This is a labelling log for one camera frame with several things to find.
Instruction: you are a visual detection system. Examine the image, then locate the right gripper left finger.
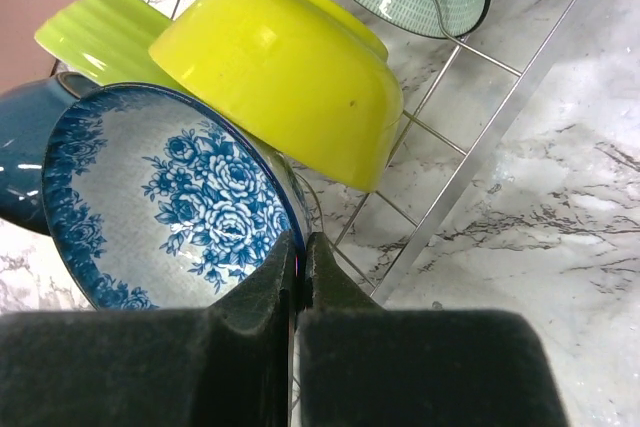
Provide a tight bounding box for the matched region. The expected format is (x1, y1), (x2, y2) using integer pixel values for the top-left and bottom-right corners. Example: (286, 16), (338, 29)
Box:
(1, 233), (296, 426)

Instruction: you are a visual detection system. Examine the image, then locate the stainless steel dish rack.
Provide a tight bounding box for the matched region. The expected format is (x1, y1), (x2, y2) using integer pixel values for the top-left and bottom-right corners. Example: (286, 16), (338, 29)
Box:
(107, 0), (621, 306)

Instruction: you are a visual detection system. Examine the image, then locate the dark teal beige bowl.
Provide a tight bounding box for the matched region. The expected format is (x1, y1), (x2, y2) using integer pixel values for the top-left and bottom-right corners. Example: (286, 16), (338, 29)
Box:
(0, 72), (98, 235)

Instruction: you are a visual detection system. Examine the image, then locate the yellow-green bottom bowl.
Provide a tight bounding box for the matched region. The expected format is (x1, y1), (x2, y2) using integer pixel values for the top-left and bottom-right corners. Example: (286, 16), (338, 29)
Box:
(149, 0), (403, 192)

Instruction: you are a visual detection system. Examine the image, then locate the blue white patterned bowl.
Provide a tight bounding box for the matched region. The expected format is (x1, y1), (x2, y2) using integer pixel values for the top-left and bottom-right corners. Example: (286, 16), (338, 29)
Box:
(42, 83), (311, 310)

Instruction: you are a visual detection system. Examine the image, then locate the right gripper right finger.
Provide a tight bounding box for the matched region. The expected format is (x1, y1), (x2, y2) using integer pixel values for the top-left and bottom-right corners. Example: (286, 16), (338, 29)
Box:
(298, 232), (568, 426)

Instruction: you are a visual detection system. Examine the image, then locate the lime green white bowl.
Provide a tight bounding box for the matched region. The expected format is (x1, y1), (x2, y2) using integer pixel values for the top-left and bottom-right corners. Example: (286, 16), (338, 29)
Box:
(34, 0), (188, 93)

